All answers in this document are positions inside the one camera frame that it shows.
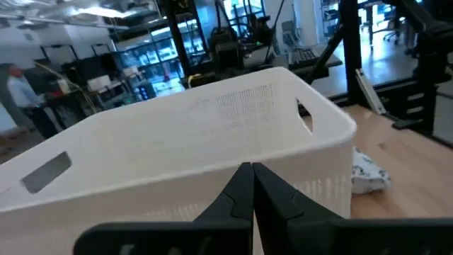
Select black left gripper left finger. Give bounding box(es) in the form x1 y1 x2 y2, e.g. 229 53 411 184
73 161 255 255

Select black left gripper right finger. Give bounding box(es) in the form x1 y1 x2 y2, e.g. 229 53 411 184
253 161 453 255

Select white printed gauze packet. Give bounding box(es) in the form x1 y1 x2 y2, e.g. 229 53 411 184
351 147 392 195

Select white plastic basket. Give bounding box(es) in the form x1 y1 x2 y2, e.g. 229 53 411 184
0 66 357 255

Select glass-front shelving unit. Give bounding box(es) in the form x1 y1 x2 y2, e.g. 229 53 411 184
113 21 210 103

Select grey office chair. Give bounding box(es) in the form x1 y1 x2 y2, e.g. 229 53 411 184
281 20 302 49

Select black keyboard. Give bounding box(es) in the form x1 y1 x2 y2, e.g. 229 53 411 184
287 47 321 69

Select black desk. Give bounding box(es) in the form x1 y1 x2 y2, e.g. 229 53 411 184
243 45 343 77

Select white metal strip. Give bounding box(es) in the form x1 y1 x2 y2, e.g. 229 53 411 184
355 68 387 115

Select person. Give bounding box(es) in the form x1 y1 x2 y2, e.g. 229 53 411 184
5 63 59 140

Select black metal stand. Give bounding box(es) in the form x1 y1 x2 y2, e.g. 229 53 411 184
384 0 453 146

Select black aluminium frame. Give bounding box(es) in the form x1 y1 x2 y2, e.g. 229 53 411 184
306 0 364 106

